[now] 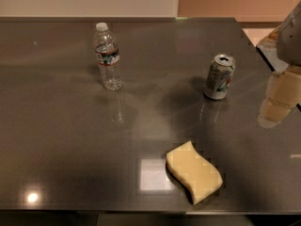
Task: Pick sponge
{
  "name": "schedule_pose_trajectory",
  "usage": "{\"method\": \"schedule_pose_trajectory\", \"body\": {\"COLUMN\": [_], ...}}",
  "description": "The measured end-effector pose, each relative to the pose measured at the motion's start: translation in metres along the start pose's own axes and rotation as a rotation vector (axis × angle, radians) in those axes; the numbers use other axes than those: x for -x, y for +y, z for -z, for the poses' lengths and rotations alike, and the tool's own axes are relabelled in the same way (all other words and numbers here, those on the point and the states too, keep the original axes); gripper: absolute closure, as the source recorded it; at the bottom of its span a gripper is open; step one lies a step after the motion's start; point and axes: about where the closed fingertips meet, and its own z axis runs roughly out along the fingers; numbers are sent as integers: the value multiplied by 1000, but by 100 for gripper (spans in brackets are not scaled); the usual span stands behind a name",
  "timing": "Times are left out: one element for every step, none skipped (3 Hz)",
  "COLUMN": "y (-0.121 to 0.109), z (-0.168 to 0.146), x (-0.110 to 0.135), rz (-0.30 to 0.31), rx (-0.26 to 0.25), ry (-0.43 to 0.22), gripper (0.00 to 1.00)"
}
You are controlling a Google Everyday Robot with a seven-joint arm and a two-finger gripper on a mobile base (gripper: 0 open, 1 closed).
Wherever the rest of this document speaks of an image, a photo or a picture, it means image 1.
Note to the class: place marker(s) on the silver soda can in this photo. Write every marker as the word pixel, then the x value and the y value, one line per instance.
pixel 219 76

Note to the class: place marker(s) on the clear plastic water bottle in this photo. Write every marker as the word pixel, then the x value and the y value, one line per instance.
pixel 108 58

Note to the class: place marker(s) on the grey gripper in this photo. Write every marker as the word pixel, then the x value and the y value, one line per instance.
pixel 291 40

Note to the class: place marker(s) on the yellow wavy sponge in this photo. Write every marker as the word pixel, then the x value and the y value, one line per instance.
pixel 194 172

